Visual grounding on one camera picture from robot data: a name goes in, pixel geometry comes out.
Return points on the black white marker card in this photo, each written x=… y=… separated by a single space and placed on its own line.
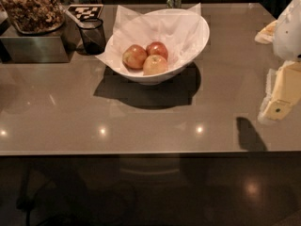
x=84 y=12

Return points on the white paper liner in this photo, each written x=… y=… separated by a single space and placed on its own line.
x=150 y=27

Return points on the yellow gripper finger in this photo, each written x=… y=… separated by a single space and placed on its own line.
x=265 y=36
x=283 y=92

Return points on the yellow-red apple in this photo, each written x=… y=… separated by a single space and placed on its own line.
x=155 y=64

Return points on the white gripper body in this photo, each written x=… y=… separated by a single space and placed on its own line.
x=288 y=37

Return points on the clear snack-filled container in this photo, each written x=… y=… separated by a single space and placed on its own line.
x=33 y=17

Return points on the left red apple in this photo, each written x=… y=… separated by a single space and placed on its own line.
x=134 y=57

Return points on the stainless steel box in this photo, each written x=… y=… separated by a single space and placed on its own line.
x=54 y=47

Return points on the rear red apple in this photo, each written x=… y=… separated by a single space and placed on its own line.
x=157 y=48

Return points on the red apple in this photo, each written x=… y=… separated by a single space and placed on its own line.
x=157 y=48
x=134 y=57

